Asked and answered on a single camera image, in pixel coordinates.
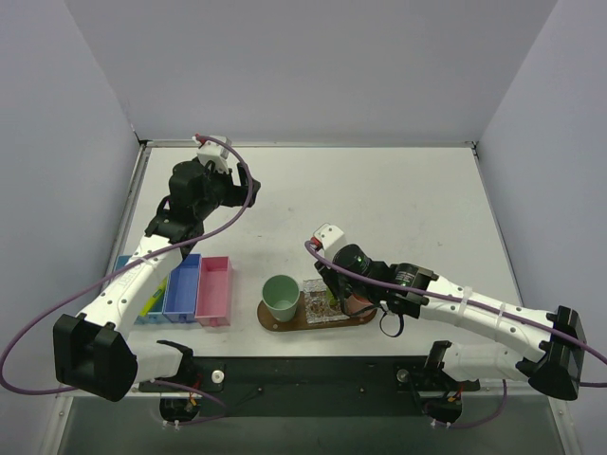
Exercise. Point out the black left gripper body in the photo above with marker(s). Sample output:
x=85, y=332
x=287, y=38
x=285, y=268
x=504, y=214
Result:
x=239, y=188

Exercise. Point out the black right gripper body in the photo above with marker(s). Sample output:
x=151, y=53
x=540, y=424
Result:
x=329, y=282

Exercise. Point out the coral plastic cup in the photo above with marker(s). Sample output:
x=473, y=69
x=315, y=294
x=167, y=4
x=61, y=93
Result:
x=358, y=306

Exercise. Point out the clear crystal toothbrush holder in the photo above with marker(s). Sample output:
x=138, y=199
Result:
x=317, y=309

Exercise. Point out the green plastic cup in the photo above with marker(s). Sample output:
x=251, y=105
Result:
x=280, y=295

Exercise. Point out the green toothpaste tube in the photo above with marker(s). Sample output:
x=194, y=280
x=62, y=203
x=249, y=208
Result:
x=154, y=305
x=332, y=301

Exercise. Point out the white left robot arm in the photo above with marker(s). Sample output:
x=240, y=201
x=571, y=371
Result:
x=92, y=351

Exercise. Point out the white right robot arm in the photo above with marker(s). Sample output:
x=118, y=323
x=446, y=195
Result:
x=542, y=349

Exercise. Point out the light blue plastic bin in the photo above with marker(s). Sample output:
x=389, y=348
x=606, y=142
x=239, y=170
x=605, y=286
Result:
x=121, y=262

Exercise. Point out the pink plastic bin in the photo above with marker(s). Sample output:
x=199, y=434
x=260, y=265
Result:
x=213, y=306

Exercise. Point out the teal plastic bin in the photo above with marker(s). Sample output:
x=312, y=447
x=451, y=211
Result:
x=151, y=319

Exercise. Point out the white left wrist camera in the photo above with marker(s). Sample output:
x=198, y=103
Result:
x=210, y=151

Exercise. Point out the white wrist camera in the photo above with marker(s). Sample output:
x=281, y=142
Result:
x=210, y=151
x=330, y=239

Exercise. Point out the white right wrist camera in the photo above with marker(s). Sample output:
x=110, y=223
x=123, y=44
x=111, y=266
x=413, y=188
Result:
x=330, y=239

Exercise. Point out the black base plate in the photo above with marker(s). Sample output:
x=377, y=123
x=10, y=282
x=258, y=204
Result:
x=319, y=386

